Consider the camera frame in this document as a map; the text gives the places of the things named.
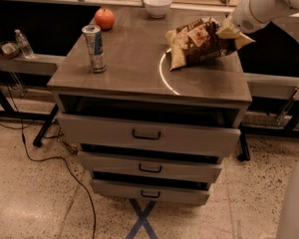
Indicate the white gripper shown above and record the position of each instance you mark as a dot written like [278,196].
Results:
[245,17]

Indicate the brown chip bag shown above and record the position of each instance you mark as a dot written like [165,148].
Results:
[197,42]

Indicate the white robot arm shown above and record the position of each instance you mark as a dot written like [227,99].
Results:
[288,227]

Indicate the redbull can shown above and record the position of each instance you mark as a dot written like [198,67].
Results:
[93,37]

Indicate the white bowl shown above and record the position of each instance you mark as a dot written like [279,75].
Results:
[157,8]

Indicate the orange apple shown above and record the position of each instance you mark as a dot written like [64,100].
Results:
[105,19]

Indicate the grey drawer cabinet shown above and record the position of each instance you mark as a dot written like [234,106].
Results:
[138,84]

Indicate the top grey drawer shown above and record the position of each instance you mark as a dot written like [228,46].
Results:
[165,137]

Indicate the grey drawer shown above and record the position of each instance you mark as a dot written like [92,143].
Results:
[152,193]
[149,167]
[165,137]

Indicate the middle grey drawer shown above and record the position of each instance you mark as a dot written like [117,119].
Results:
[149,167]

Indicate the grey side bench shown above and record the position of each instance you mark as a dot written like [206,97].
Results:
[45,65]

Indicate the bottom grey drawer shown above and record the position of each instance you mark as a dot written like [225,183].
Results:
[152,193]

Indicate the clear water bottle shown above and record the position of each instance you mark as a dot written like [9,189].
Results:
[24,44]

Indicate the blue tape cross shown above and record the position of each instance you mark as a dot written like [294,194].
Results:
[143,220]

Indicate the small round dish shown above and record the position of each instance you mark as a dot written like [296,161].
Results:
[8,50]

